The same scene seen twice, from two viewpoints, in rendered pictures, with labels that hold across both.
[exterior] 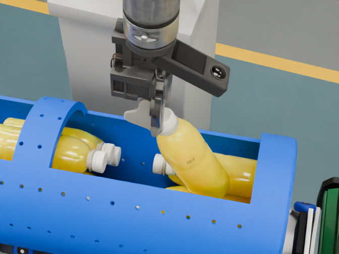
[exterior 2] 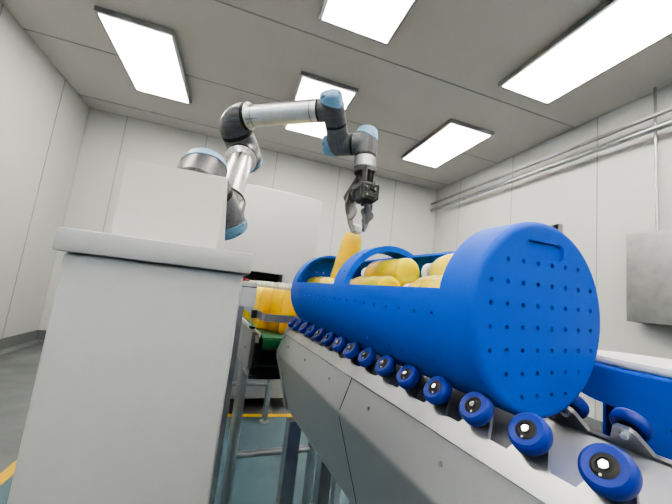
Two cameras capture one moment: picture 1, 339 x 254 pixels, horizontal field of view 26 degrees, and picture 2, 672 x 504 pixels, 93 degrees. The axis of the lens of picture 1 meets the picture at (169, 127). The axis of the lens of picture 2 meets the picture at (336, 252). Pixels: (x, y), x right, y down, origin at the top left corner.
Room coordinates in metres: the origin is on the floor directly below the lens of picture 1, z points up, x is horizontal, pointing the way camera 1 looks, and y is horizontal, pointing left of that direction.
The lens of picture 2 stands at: (1.33, 0.86, 1.09)
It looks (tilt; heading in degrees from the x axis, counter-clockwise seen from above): 7 degrees up; 236
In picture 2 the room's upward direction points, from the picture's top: 7 degrees clockwise
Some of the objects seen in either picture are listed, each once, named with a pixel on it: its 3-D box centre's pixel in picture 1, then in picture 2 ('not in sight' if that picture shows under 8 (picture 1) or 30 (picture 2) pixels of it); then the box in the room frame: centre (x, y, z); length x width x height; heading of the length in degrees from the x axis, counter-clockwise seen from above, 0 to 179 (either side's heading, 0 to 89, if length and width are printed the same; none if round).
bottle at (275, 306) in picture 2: not in sight; (277, 308); (0.71, -0.46, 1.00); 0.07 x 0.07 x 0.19
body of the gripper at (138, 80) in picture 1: (145, 59); (364, 186); (0.69, 0.03, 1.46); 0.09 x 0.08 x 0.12; 78
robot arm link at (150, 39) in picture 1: (150, 22); (365, 164); (0.68, 0.03, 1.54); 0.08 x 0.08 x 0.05
